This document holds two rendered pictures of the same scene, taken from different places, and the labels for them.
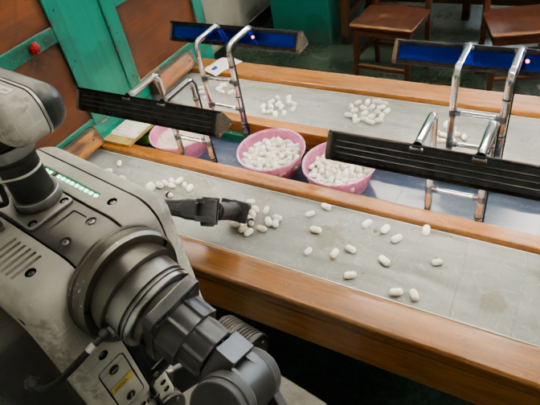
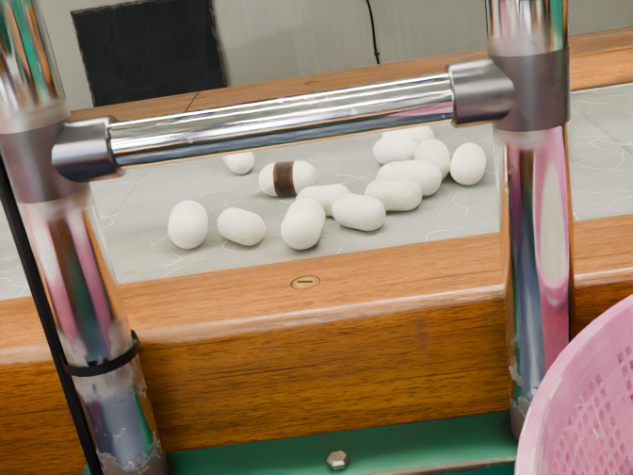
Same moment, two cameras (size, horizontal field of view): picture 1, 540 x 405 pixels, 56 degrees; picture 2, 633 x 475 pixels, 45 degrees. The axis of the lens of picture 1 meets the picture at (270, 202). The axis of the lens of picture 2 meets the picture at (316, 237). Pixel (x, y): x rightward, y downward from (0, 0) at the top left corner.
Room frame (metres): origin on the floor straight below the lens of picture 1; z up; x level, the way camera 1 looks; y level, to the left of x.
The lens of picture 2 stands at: (1.85, 0.12, 0.89)
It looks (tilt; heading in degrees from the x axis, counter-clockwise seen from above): 22 degrees down; 147
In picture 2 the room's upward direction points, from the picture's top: 9 degrees counter-clockwise
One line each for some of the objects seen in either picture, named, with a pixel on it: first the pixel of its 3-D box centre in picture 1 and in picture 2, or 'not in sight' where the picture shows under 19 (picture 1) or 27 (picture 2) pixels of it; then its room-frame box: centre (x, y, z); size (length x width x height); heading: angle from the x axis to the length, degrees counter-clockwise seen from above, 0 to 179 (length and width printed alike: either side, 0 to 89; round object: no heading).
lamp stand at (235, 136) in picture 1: (233, 83); not in sight; (1.91, 0.05, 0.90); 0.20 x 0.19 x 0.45; 54
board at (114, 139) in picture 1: (140, 122); not in sight; (1.98, 0.49, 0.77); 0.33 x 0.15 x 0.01; 144
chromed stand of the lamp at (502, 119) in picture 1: (480, 118); not in sight; (1.34, -0.73, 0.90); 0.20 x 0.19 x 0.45; 54
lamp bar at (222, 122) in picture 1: (146, 108); not in sight; (1.53, 0.34, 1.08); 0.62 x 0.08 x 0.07; 54
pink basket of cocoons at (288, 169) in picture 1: (272, 157); not in sight; (1.60, -0.04, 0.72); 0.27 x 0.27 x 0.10
